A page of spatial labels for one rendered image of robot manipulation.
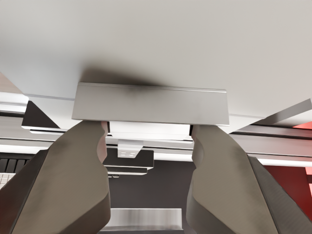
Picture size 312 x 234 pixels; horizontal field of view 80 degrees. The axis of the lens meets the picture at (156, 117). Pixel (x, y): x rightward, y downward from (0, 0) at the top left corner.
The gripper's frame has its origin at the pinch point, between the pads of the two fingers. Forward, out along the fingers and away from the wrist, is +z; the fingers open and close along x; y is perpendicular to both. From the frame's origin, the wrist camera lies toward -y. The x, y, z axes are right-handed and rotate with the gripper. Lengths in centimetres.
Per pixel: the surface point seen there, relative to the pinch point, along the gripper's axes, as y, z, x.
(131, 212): 13.4, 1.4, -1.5
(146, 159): 22.3, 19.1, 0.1
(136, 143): 10.3, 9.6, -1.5
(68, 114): 2.1, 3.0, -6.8
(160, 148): 24.7, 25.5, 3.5
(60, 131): 7.4, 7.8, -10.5
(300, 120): 19, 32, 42
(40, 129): 6.4, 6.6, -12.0
